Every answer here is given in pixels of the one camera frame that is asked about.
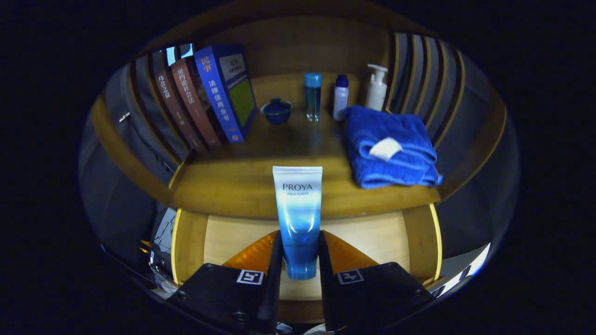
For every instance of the black electronics box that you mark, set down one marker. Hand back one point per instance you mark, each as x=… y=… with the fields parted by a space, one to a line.
x=160 y=263

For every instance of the blue book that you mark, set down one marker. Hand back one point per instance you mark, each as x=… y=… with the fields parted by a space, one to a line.
x=221 y=97

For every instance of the blue folded towel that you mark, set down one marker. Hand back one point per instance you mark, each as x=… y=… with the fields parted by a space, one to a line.
x=386 y=170

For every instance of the white bottle blue cap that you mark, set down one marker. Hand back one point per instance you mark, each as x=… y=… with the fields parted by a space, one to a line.
x=340 y=102

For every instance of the white pump bottle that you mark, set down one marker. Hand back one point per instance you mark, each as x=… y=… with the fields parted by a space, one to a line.
x=375 y=93

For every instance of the dark brown book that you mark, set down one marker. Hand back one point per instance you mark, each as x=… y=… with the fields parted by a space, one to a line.
x=174 y=107

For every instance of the blue cosmetic tube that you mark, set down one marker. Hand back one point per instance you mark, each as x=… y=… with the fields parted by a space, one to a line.
x=298 y=209

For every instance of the white clip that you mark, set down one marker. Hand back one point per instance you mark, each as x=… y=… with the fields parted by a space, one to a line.
x=124 y=116

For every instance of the teal glass bottle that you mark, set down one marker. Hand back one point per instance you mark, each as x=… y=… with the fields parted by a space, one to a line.
x=313 y=100

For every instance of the wooden drawer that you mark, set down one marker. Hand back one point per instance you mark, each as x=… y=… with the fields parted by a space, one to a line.
x=372 y=237

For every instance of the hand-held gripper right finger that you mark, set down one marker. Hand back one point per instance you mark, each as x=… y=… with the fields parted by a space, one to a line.
x=372 y=298

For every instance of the wooden cabinet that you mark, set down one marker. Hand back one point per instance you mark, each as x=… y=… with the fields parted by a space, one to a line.
x=288 y=51

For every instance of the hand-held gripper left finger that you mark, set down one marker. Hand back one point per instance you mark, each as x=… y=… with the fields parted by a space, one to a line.
x=233 y=298

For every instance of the blue lidded teacup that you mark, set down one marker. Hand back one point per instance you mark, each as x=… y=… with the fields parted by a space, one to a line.
x=276 y=114

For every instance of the reddish brown book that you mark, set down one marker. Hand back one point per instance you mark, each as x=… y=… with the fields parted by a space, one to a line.
x=195 y=104

